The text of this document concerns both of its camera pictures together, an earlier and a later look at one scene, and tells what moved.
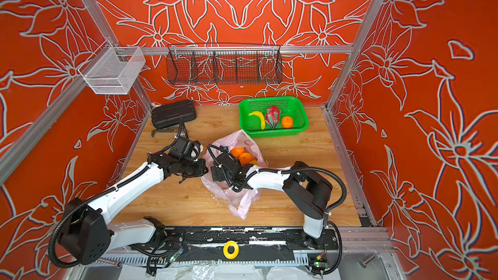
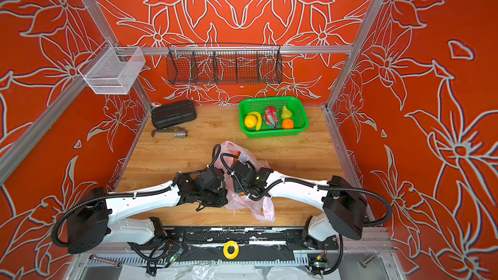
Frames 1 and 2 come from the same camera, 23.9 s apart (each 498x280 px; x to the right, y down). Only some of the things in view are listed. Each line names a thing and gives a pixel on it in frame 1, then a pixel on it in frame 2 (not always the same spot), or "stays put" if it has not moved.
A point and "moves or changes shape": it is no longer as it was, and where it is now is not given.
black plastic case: x=173 y=114 stays put
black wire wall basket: x=224 y=63 stays put
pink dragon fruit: x=272 y=115 stays put
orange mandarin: x=287 y=122 stays put
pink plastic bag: x=239 y=202 moves or changes shape
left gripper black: x=201 y=170 -> x=222 y=201
